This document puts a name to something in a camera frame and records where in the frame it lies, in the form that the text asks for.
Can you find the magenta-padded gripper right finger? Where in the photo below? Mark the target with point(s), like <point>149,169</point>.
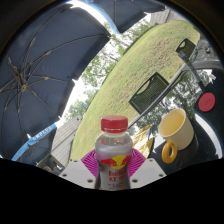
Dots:
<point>148,171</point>

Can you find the upright grey-white tube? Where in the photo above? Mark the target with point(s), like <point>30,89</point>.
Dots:
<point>193,68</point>

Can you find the grey slatted building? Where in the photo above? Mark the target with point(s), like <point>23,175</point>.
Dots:
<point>65,140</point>

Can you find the navy umbrella with light-blue edge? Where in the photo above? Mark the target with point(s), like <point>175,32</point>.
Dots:
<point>126,11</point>

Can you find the black mesh-back plastic chair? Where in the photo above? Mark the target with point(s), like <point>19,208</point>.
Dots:
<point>148,93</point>
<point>186,48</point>

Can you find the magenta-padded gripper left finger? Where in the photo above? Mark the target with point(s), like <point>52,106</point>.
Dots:
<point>78,173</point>

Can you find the yellow foil wrapper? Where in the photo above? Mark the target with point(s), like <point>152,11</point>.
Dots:
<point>143,140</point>

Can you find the grey sloped-roof building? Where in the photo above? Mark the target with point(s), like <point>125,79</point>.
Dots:
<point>163,16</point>

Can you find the large navy patio umbrella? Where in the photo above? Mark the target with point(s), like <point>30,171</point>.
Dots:
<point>46,66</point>

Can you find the clear red-capped drink bottle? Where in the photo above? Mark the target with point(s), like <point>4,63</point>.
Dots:
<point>113,156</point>

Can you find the flat round red coaster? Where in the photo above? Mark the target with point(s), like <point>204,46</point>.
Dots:
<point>206,102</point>

